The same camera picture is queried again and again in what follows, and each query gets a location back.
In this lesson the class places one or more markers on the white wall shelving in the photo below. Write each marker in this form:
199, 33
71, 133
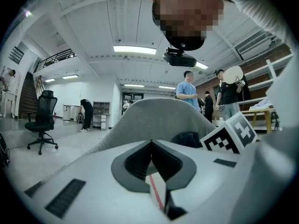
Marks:
268, 78

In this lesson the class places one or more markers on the white cloth pile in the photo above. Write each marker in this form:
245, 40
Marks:
261, 105

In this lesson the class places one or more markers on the black wall vent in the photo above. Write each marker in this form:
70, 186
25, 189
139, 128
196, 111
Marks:
16, 55

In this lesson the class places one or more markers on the black balcony railing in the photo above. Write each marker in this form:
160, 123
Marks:
54, 58

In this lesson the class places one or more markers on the grey shelf unit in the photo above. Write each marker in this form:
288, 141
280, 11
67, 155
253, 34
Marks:
101, 107

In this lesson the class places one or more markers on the dark wooden staircase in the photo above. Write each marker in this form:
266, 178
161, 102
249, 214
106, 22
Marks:
28, 97

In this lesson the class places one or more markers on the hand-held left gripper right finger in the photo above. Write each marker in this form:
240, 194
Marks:
205, 178

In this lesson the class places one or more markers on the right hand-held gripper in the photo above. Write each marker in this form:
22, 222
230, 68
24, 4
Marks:
231, 136

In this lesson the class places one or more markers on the white round paddle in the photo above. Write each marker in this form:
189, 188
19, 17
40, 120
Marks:
233, 74

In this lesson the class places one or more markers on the person's head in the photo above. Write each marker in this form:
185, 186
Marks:
187, 13

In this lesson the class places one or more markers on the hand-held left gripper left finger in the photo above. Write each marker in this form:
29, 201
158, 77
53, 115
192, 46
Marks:
98, 185

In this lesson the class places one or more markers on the black and white backpack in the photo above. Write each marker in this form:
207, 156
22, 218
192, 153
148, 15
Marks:
80, 118

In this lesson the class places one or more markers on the wooden table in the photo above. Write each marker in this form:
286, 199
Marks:
259, 114

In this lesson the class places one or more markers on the black head camera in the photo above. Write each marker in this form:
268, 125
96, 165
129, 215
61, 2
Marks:
179, 58

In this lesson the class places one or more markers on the rectangular ceiling light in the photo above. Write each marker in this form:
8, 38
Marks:
135, 49
70, 76
49, 80
133, 85
167, 87
201, 65

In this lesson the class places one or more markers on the white drawer cabinet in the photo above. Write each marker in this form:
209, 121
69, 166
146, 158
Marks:
101, 121

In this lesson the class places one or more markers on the grey chair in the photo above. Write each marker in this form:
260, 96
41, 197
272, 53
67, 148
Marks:
151, 118

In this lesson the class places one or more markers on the ceiling air conditioner vent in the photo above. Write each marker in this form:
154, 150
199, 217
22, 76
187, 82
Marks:
254, 42

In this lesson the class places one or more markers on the dark cloth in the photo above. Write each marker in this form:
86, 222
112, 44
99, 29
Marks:
187, 139

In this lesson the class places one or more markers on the black mesh office chair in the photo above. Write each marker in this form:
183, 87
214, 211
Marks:
43, 120

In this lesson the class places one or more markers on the black bag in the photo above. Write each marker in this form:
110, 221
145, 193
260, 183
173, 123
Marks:
3, 153

